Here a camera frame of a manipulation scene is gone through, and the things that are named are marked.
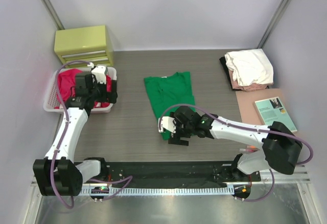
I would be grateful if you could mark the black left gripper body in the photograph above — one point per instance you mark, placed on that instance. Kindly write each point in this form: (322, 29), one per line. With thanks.
(100, 93)

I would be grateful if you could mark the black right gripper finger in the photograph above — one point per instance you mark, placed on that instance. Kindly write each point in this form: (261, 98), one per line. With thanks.
(174, 140)
(183, 142)

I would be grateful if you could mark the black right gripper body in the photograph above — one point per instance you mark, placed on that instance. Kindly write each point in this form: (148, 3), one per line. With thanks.
(183, 130)

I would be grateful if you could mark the green t shirt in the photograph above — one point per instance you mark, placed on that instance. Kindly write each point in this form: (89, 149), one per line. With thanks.
(164, 92)

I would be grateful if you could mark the white plastic laundry basket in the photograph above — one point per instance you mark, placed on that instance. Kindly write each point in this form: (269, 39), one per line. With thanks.
(52, 104)

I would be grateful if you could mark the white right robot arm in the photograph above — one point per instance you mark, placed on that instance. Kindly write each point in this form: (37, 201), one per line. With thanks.
(276, 146)

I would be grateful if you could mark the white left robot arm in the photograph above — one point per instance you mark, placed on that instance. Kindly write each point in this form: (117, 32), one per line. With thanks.
(57, 174)

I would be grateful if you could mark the red t shirt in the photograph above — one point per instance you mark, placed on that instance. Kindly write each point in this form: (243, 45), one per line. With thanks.
(66, 83)

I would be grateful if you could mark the yellow green drawer cabinet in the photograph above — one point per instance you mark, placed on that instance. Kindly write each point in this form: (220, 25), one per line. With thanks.
(90, 44)

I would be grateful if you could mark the pink desk mat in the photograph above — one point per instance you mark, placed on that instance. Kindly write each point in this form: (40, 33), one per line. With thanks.
(246, 101)

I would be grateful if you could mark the orange highlighter pen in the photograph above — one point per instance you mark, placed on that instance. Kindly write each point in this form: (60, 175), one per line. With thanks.
(250, 147)

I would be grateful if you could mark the pink folded t shirt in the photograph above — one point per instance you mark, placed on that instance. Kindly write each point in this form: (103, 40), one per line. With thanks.
(252, 87)

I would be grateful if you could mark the black folded t shirt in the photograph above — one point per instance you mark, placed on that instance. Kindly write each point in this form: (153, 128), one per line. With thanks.
(225, 69)

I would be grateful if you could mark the white folded t shirt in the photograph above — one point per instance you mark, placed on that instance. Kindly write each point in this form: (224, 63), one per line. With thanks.
(249, 67)

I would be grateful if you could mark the teal paperback book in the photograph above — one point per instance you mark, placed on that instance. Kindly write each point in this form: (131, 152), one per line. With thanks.
(271, 110)

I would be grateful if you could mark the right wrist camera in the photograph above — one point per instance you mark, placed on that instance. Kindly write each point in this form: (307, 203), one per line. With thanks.
(166, 123)

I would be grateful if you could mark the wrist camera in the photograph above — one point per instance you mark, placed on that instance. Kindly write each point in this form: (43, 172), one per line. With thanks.
(99, 71)
(166, 123)

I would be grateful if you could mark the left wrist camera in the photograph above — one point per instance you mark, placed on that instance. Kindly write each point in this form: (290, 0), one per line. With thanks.
(99, 71)

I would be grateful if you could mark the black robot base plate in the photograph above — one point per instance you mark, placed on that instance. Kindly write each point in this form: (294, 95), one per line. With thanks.
(173, 172)

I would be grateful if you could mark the aluminium slotted rail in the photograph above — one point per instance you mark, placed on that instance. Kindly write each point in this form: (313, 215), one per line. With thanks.
(102, 191)

